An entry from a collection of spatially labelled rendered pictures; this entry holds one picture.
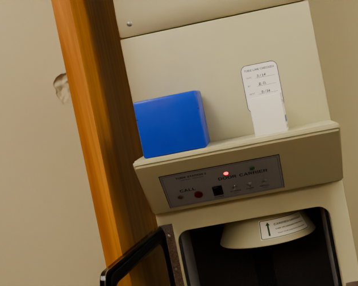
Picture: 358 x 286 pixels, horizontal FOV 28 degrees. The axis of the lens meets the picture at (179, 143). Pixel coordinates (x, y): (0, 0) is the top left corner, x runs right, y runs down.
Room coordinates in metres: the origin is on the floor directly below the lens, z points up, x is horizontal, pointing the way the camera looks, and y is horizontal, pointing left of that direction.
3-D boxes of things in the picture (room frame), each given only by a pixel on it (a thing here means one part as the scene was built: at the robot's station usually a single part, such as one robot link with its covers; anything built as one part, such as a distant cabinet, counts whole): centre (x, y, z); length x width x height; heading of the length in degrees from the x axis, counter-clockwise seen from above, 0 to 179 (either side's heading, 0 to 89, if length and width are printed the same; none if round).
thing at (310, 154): (1.14, -0.09, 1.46); 0.32 x 0.12 x 0.10; 84
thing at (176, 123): (1.15, 0.00, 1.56); 0.10 x 0.10 x 0.09; 84
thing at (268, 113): (1.13, -0.15, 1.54); 0.05 x 0.05 x 0.06; 78
